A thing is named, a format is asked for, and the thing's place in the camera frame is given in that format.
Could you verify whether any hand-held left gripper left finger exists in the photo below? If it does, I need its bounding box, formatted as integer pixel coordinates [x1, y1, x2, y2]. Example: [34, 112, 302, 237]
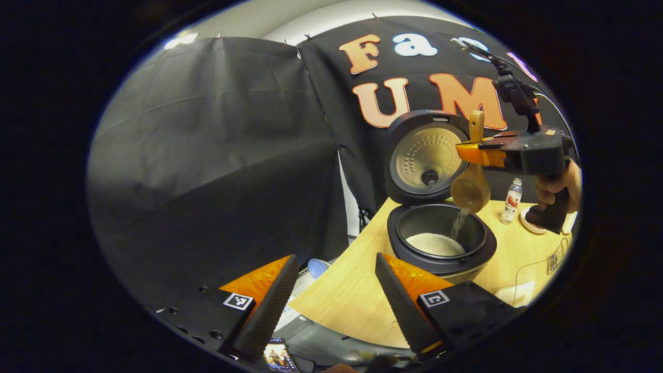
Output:
[155, 253, 300, 364]

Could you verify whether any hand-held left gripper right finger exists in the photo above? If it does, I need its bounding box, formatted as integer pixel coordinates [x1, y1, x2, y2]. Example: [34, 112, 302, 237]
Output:
[375, 252, 524, 364]

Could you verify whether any wooden spoon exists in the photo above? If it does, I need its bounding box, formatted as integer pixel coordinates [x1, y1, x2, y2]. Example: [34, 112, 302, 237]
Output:
[449, 110, 492, 214]

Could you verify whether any grey rice cooker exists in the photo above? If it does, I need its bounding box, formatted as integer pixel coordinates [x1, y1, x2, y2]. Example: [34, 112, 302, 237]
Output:
[383, 108, 498, 285]

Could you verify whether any white rice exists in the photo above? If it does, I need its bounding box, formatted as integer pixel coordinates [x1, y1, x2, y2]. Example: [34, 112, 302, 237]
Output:
[405, 207, 471, 258]

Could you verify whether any wire chopstick holder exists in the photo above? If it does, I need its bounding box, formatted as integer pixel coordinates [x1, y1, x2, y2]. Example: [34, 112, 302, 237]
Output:
[547, 238, 570, 276]

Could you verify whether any smartphone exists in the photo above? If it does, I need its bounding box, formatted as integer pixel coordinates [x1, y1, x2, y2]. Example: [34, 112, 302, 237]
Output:
[262, 337, 300, 373]

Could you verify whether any clear plastic drink bottle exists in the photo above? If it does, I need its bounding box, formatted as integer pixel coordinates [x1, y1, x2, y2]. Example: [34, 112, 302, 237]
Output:
[499, 177, 524, 225]

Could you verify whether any small blue object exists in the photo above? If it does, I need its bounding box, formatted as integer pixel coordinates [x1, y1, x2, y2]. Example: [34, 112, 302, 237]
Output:
[307, 258, 332, 280]

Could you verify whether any white round plate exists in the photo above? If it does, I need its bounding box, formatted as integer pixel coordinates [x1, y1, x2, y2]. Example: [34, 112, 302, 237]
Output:
[519, 206, 548, 236]

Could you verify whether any black clamp stand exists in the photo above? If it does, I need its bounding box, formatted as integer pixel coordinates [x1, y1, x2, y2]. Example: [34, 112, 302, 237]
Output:
[357, 206, 375, 235]

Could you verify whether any ceiling light strip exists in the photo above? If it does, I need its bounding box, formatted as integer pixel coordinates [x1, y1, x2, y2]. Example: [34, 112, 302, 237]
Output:
[164, 32, 200, 51]

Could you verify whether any white wire basket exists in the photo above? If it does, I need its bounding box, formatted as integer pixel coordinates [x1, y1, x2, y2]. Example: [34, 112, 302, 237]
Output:
[274, 266, 325, 333]

